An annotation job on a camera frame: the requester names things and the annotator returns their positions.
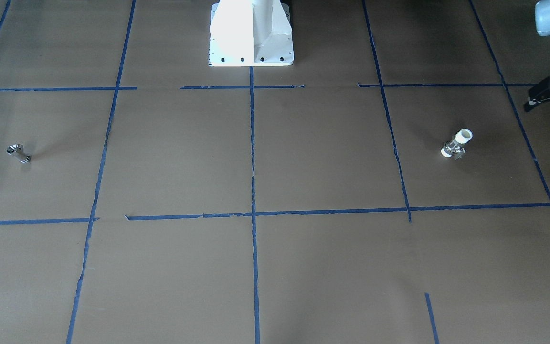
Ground white pedestal column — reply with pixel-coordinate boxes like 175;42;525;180
208;0;295;67

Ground metal pipe fitting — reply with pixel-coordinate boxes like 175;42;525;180
7;144;31;164

